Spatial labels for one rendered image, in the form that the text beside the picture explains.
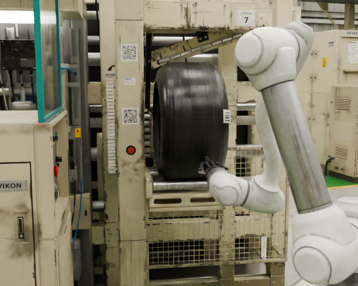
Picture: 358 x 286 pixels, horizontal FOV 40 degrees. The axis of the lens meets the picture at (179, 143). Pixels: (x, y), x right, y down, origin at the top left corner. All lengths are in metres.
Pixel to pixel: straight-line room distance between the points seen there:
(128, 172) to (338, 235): 1.19
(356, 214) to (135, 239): 1.18
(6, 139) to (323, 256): 0.97
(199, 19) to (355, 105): 4.24
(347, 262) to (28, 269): 0.96
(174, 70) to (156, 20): 0.41
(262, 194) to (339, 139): 5.06
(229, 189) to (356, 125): 4.92
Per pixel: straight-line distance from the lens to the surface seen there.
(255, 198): 1.81
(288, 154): 1.42
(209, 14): 2.59
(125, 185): 2.32
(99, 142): 3.07
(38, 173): 1.57
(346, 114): 6.71
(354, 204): 1.58
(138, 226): 2.38
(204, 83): 2.16
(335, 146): 6.88
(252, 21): 2.63
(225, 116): 2.14
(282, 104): 1.42
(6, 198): 1.60
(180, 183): 2.26
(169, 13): 2.55
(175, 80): 2.16
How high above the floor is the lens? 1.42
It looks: 8 degrees down
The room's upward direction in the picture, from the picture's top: straight up
